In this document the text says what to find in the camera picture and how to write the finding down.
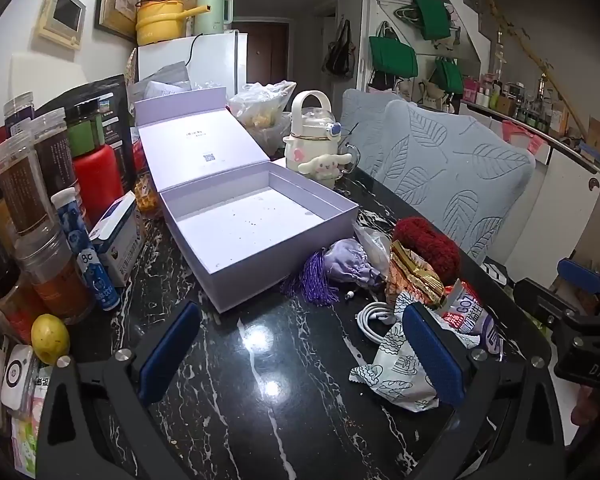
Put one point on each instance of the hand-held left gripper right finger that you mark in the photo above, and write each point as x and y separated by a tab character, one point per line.
432	355

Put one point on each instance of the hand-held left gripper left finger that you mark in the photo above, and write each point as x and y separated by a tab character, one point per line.
172	347

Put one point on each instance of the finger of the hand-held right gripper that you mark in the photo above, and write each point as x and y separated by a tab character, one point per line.
580	275
545	305

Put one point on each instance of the white line-drawing snack wrapper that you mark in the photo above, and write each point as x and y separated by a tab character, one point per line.
400	375

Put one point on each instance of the silver purple snack packet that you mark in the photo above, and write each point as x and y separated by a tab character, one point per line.
472	317

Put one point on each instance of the gold orange snack packet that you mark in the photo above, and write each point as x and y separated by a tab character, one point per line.
412	272

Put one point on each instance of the red fuzzy cloth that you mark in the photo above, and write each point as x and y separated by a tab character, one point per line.
427	245

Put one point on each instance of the purple tassel pouch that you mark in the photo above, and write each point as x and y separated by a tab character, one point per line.
347	267

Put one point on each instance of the lavender gift box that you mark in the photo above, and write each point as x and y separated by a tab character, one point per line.
250	230

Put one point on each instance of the person's right hand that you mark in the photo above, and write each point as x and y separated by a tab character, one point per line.
592	407

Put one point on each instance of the blue and white carton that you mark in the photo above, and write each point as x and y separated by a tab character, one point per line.
120	240

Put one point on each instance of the yellow lemon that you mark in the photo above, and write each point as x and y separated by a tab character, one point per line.
50	340

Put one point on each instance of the blue tablet tube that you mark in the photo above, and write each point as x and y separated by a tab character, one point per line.
87	255

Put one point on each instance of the clear jar with orange contents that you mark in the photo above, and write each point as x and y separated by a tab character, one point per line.
55	275

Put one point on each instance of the grey leaf-pattern chair cushion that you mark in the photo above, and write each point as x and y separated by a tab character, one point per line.
455	180
370	120

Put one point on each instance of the orange snack bag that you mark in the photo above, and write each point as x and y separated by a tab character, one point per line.
147	195

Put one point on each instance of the white round device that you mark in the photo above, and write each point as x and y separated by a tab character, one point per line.
16	375

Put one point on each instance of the red bottle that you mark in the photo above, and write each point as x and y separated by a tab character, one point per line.
100	185

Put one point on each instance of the row of cosmetic bottles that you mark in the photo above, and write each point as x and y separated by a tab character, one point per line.
525	105

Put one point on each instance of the tall clear jar brown label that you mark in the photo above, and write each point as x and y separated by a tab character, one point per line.
25	190

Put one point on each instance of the clear jar with brown contents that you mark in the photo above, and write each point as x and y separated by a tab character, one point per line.
55	155

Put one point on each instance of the green tote bag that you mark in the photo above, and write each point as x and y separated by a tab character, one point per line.
432	15
450	77
392	57

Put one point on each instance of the dark jar with green label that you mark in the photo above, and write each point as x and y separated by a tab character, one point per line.
85	127

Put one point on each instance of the cream cartoon water bottle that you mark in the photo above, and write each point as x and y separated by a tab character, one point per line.
312	145

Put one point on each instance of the black stand-up pouch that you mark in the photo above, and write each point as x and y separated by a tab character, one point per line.
112	110

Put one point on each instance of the clear plastic bag of food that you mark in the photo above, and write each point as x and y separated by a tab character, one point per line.
260	107

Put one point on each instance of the grey plastic mailer bag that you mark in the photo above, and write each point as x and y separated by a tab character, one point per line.
162	82

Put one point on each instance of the clear jar with dark contents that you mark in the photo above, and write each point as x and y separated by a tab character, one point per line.
19	112

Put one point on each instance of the woven straw trivet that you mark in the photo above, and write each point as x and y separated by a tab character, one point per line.
131	67

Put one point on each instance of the white refrigerator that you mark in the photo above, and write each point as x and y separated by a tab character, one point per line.
210	57

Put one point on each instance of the brown door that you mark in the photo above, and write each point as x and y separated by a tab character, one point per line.
265	52

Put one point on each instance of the dark hanging handbag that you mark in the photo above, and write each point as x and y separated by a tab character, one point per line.
340	52

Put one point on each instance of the yellow cooking pot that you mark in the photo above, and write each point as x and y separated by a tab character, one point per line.
157	22

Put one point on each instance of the green electric kettle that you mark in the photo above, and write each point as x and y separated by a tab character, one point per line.
210	12

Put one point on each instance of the beige wall intercom panel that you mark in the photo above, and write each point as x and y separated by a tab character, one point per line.
62	15

